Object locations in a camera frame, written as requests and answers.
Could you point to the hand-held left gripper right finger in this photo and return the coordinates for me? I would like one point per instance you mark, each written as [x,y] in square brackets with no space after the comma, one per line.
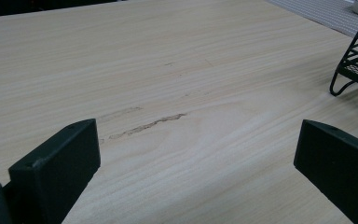
[338,161]

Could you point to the grey woven table mat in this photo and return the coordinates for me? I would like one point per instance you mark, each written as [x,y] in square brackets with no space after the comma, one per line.
[323,14]

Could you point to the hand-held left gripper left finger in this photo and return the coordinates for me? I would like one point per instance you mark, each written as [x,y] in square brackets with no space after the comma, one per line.
[56,168]

